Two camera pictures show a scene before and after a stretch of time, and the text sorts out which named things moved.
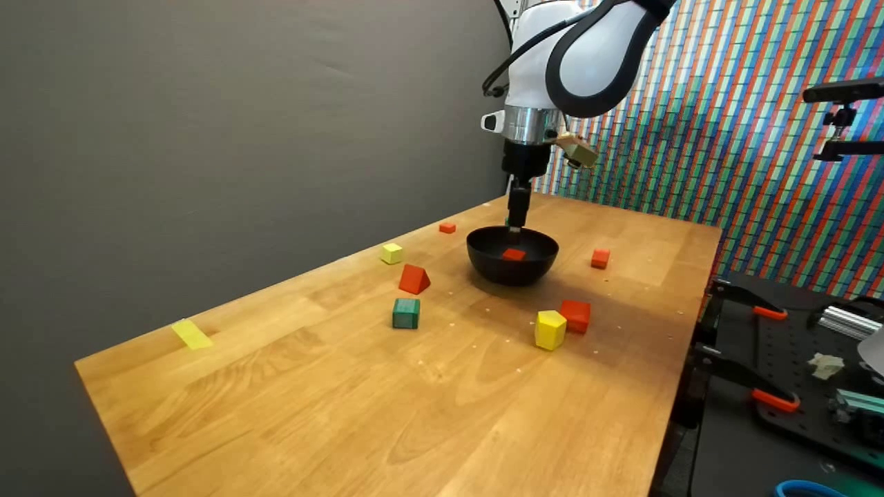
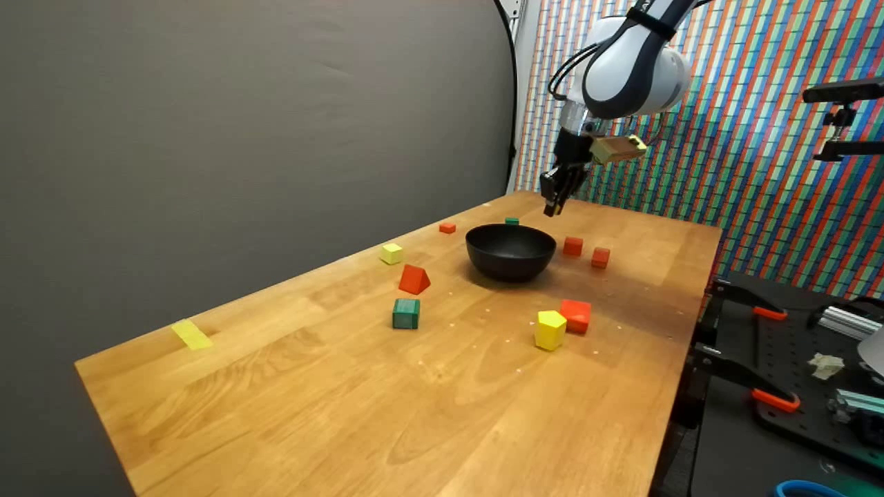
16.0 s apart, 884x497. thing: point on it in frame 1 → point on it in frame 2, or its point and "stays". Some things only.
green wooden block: (406, 312) stays
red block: (514, 255) → (573, 246)
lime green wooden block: (391, 253) stays
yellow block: (550, 330) stays
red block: (578, 315) stays
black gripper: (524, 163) → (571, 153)
